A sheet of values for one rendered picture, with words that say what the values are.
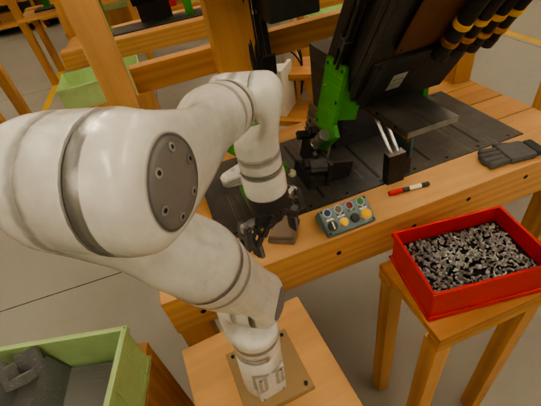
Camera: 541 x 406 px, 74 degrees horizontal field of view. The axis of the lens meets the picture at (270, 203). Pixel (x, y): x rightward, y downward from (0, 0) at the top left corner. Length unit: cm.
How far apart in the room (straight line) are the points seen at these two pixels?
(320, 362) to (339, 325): 103
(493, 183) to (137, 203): 120
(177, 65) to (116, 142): 120
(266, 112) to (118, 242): 33
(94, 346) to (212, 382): 30
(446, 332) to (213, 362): 56
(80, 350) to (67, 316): 144
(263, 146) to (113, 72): 84
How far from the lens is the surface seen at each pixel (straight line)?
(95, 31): 127
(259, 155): 53
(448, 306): 100
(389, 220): 110
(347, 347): 186
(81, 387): 105
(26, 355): 105
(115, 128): 20
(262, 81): 49
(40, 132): 23
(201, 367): 94
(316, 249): 103
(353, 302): 198
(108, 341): 98
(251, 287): 45
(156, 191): 20
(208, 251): 36
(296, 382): 86
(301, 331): 93
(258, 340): 68
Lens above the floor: 166
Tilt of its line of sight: 41 degrees down
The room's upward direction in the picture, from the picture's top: 11 degrees counter-clockwise
